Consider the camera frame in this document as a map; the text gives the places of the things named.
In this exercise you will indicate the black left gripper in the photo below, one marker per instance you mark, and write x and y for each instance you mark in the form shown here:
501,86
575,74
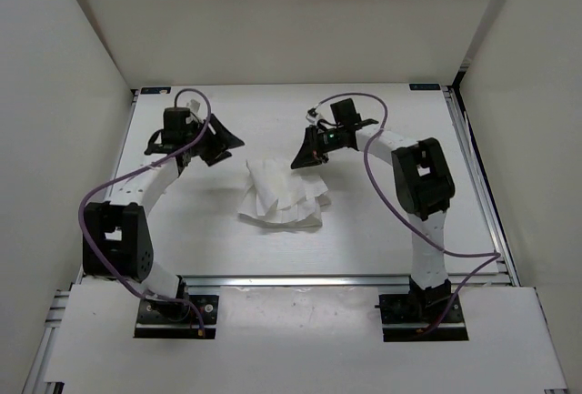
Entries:
224,139

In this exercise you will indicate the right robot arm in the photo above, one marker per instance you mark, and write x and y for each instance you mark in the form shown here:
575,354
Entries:
423,184

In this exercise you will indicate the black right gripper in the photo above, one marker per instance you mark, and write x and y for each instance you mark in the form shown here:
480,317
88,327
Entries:
311,152

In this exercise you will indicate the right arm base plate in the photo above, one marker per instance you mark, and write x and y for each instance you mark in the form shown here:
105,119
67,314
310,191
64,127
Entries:
403,321

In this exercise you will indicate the blue label right corner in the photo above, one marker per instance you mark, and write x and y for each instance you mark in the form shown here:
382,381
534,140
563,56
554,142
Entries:
424,87

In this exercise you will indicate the white pleated skirt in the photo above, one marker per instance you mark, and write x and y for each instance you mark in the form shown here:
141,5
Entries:
277,196

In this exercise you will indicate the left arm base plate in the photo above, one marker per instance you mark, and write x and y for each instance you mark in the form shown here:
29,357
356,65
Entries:
159,319

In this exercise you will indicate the blue label corner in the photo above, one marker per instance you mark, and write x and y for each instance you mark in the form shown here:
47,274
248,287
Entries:
155,90
424,87

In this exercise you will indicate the white front foam board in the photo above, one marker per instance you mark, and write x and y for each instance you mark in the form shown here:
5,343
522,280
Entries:
315,340

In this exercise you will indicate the blue label left corner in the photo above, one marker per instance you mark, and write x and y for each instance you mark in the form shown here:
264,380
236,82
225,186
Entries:
155,90

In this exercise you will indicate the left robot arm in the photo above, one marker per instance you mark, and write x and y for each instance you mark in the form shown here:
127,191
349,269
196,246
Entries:
116,236

